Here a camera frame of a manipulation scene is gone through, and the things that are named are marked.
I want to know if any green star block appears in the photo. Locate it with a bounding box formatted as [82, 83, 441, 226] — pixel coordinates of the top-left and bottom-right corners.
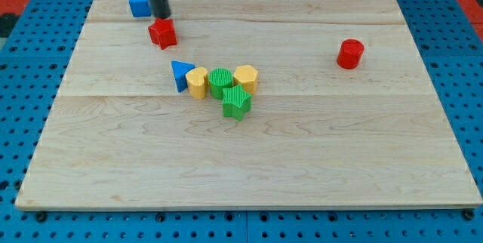
[222, 84, 251, 121]

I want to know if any light wooden board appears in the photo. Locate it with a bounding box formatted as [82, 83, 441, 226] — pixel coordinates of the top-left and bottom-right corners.
[15, 0, 482, 211]

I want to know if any blue triangle block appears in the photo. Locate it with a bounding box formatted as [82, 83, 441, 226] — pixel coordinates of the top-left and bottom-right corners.
[171, 60, 195, 93]

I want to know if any blue cube block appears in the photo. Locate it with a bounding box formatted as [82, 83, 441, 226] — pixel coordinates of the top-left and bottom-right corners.
[128, 0, 151, 17]

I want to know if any yellow heart block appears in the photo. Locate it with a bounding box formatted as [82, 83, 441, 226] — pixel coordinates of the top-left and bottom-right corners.
[185, 67, 208, 99]

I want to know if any yellow hexagon block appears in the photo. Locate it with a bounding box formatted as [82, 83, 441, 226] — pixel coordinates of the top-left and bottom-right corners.
[233, 65, 259, 95]

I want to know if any green cylinder block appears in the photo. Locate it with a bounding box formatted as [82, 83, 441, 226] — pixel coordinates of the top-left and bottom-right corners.
[208, 68, 233, 100]

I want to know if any red star block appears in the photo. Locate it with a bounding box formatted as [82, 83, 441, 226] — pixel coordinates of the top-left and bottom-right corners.
[148, 18, 177, 50]

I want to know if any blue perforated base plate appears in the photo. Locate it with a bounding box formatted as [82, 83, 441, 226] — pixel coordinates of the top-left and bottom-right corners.
[1, 0, 482, 242]

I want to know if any red cylinder block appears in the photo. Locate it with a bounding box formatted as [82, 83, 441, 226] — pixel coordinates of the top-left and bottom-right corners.
[337, 38, 365, 69]

